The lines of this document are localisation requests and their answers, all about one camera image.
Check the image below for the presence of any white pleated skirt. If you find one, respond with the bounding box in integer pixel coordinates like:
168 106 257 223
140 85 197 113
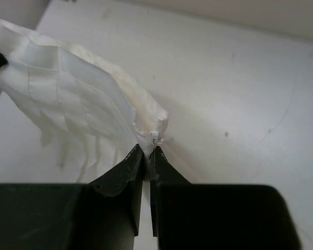
0 19 169 182

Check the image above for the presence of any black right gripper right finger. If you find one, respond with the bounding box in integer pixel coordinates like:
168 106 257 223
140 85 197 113
150 147 302 249

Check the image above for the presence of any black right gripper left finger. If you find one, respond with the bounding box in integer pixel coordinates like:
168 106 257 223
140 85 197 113
0 145 143 249

